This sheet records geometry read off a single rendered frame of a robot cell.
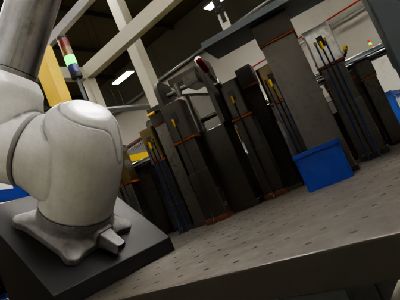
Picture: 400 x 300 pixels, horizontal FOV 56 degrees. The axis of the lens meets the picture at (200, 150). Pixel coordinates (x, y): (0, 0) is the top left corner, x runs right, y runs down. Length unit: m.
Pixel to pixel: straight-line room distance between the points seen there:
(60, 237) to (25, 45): 0.38
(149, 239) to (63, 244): 0.19
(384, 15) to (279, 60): 0.26
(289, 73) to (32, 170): 0.65
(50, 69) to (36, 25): 1.61
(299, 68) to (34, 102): 0.63
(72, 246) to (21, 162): 0.19
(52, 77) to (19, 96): 1.64
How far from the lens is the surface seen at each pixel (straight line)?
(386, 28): 1.04
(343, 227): 0.45
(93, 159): 0.71
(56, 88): 2.41
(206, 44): 1.06
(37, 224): 0.84
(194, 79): 1.21
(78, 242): 0.80
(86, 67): 6.64
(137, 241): 0.86
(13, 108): 0.80
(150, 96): 9.31
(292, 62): 1.02
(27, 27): 0.85
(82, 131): 0.70
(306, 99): 1.01
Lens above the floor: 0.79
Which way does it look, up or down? 6 degrees up
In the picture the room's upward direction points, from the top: 23 degrees counter-clockwise
